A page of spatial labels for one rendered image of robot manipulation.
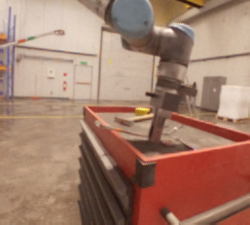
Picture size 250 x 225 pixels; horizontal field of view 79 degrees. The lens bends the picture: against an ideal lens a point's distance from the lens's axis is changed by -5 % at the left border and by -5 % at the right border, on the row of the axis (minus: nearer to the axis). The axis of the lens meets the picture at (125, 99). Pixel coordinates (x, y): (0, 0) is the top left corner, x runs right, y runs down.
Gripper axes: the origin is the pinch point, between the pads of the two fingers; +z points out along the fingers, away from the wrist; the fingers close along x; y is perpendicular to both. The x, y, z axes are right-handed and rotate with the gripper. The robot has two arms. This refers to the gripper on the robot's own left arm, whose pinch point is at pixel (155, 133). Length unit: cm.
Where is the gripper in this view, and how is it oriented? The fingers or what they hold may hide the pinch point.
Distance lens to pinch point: 52.1
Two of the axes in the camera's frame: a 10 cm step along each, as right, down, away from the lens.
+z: -2.6, 9.7, 0.2
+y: -9.6, -2.5, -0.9
